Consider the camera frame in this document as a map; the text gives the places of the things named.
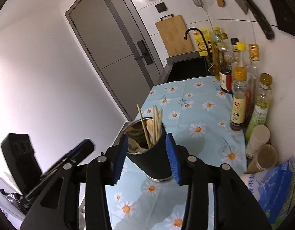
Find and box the clear bottle black cap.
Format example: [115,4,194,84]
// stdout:
[230,38,240,70]

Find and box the black door lock handle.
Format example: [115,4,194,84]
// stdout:
[134,41,153,65]

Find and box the tall oil bottle yellow cap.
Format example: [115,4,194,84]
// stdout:
[213,27,222,81]

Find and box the black sink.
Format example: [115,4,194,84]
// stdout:
[165,56,210,83]

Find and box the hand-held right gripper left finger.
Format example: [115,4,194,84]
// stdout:
[19,134,129,230]

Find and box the blue white salt bag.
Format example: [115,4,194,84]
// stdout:
[241,156,295,226]

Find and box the clear bottle yellow cap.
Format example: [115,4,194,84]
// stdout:
[235,41,248,69]

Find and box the black wall outlet panel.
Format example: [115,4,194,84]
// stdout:
[264,0,295,40]

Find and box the cream spoon cartoon print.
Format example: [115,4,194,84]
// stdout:
[128,141,144,152]

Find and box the white lid spice jar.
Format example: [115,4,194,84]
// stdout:
[245,125,271,159]

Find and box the dark soy sauce bottle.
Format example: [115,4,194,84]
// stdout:
[219,49,234,94]

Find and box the bamboo cutting board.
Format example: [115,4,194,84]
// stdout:
[154,14,194,57]

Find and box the black plastic bag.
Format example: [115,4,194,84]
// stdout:
[1,189,26,214]

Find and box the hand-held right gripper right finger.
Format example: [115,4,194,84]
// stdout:
[165,132,273,230]

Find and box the bunch of chopsticks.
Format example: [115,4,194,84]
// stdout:
[136,104,164,149]

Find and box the plain cream spoon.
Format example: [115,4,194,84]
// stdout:
[146,119,155,142]

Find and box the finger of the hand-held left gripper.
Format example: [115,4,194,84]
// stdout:
[42,138,94,177]

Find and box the grey door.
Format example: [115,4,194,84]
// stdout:
[65,0,167,122]

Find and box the daisy print tablecloth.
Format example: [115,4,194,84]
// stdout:
[104,75,248,230]

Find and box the steel cleaver black handle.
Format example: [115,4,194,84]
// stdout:
[218,0,275,40]

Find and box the black faucet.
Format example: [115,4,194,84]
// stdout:
[184,28,213,64]

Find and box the black utensil holder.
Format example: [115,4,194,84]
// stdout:
[123,117,174,184]

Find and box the clear bottle gold cap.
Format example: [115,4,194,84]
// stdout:
[245,44,262,122]
[218,33,232,72]

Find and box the brown lid spice jar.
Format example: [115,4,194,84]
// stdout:
[247,144,279,174]

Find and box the yellow oil jug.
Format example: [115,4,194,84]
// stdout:
[193,29,211,57]

